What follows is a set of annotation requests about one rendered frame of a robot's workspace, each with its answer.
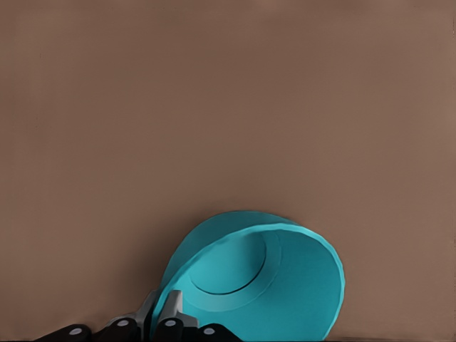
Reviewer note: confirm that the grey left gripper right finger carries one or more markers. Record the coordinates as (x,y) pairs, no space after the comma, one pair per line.
(174,317)

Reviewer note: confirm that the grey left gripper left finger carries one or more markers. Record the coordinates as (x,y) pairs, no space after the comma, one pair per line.
(124,326)

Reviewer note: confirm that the teal cup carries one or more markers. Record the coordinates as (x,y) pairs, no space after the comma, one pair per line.
(285,285)

